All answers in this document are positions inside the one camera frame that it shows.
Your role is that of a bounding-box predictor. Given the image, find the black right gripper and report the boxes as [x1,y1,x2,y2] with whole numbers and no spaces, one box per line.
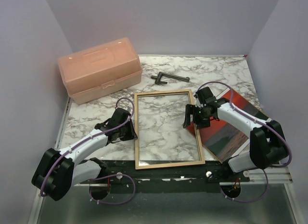
[183,104,212,130]

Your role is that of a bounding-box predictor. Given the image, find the light wooden picture frame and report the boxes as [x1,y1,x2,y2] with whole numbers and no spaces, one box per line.
[133,89,206,171]

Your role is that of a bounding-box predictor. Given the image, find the red sunset photo board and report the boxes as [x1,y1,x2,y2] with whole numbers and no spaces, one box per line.
[199,91,269,163]

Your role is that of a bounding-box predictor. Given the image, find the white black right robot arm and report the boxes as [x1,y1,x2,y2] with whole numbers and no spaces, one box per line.
[183,87,289,182]

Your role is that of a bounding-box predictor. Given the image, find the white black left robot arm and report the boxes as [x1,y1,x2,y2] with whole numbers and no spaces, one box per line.
[31,108,137,201]

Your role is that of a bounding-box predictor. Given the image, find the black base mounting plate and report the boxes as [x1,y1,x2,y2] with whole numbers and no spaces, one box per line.
[49,158,251,195]

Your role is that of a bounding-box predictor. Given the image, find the pink translucent plastic box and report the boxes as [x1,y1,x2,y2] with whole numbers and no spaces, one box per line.
[58,38,142,105]

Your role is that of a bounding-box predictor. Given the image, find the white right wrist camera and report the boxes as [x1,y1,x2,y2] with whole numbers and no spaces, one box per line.
[196,98,216,109]

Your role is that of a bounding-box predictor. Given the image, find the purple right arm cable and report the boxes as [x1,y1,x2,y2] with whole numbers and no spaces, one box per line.
[196,81,293,202]

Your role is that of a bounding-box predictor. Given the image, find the aluminium extrusion rail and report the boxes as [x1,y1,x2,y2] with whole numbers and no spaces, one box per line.
[248,167,293,184]

